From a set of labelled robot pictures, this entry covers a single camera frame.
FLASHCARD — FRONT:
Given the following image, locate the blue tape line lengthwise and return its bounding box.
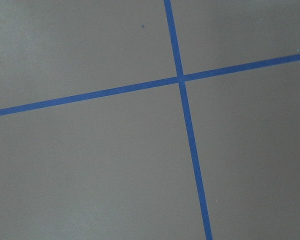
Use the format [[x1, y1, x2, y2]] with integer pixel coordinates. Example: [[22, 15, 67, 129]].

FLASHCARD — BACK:
[[163, 0, 213, 240]]

